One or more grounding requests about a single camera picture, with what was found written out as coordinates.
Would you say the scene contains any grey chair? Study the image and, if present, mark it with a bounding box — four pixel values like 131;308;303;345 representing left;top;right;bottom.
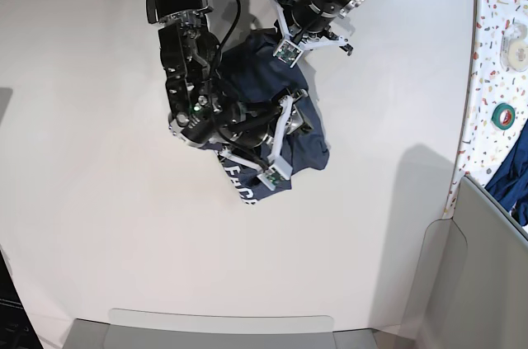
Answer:
64;177;527;348

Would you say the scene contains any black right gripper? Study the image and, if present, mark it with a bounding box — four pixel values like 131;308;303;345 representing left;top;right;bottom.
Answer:
214;88;313;175

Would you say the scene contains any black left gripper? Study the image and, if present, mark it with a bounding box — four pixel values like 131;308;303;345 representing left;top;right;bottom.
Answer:
254;0;355;57

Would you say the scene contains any clear tape dispenser roll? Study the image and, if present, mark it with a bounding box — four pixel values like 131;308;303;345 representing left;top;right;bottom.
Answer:
500;22;527;73

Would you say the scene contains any dark blue printed t-shirt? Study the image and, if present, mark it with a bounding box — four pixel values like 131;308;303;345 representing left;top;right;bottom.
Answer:
205;31;330;205

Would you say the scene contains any green tape roll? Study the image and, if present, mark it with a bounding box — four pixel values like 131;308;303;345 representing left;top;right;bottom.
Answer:
491;103;516;131

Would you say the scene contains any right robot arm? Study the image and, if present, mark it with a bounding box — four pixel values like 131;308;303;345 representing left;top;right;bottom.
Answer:
146;0;308;186

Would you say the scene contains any terrazzo patterned side table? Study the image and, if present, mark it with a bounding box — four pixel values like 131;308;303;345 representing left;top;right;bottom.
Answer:
442;0;527;219

